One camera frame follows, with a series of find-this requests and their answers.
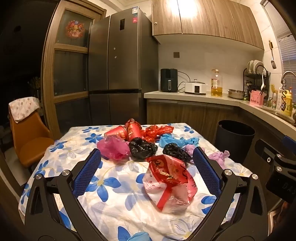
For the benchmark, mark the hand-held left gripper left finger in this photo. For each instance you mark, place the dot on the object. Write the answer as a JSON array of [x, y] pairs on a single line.
[[87, 171]]

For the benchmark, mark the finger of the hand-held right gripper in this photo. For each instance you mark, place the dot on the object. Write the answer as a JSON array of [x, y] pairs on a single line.
[[290, 141], [266, 151]]

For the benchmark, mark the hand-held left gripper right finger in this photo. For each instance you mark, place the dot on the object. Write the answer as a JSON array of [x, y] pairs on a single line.
[[207, 171]]

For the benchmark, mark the purple plastic bag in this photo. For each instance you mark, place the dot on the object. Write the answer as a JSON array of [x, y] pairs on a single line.
[[218, 157], [189, 149]]

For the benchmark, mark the pink plastic bag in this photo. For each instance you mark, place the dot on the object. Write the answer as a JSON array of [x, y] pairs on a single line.
[[111, 148]]

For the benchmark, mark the blue plastic bag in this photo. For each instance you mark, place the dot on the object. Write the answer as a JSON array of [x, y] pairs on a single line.
[[192, 141], [168, 140]]

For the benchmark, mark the black trash bin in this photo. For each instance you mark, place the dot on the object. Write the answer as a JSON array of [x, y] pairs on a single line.
[[231, 143]]

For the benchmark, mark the red and white printed bag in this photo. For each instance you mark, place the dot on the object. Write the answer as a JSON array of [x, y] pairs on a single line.
[[168, 180]]

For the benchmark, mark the black plastic bag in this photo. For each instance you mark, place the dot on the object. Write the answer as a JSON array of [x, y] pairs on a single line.
[[173, 150], [142, 148]]

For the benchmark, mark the red paper cup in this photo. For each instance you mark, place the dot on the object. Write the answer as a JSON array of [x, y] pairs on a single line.
[[133, 121], [136, 132], [116, 133]]

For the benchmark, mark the red plastic bag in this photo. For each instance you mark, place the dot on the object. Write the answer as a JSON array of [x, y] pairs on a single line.
[[155, 133]]

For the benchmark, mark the blue floral tablecloth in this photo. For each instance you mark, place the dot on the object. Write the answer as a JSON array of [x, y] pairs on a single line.
[[120, 176]]

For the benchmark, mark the yellow bottle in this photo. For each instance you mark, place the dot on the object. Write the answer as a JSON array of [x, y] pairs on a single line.
[[288, 104]]

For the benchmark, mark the white bottle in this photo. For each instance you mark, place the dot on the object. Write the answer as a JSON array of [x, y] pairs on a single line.
[[279, 100]]

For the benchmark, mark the silver drink can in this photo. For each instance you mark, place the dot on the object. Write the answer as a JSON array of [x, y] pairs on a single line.
[[274, 102]]

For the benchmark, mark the pink utensil basket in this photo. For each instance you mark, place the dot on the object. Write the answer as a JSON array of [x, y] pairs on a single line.
[[257, 99]]

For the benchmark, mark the white plastic spoon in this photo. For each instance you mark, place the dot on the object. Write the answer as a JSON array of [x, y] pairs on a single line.
[[263, 86]]

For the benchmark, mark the steel basin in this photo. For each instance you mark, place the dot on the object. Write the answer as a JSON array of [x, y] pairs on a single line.
[[235, 94]]

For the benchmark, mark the kitchen counter with wooden cabinets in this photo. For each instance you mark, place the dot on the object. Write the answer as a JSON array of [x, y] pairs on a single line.
[[180, 111]]

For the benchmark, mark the orange chair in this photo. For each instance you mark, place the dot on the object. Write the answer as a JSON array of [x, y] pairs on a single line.
[[30, 139]]

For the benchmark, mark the steel faucet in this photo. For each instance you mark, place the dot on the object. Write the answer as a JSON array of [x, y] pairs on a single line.
[[286, 73]]

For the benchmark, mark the black dish rack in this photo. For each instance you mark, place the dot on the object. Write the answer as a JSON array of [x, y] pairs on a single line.
[[252, 80]]

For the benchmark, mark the hanging metal spatula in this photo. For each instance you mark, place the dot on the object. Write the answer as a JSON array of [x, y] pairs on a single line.
[[273, 63]]

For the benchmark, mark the cooking oil bottle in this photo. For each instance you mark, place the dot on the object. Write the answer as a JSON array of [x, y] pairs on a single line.
[[216, 85]]

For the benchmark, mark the white plate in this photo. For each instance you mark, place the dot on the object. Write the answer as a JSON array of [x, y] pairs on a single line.
[[250, 66], [258, 64]]

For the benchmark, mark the white electric cooker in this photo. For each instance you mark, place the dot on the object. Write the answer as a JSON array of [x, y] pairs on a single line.
[[195, 88]]

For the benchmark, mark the window blinds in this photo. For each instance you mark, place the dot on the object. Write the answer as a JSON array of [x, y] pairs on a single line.
[[288, 55]]

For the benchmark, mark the spotted white cloth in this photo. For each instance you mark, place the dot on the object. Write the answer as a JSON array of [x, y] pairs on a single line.
[[23, 107]]

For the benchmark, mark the black air fryer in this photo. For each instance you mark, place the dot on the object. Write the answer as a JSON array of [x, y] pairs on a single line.
[[168, 80]]

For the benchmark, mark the wooden glass sliding door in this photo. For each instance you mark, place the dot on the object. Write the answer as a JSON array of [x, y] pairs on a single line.
[[69, 69]]

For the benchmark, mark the dark grey refrigerator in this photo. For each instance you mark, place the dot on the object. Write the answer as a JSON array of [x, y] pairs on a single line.
[[120, 69]]

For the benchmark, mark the red flower door decoration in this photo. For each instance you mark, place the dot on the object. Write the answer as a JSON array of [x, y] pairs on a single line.
[[75, 28]]

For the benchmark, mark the brown wall switch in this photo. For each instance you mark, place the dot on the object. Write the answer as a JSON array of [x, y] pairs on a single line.
[[176, 55]]

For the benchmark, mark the wooden wall cabinets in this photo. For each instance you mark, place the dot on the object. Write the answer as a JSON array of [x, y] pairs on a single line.
[[208, 20]]

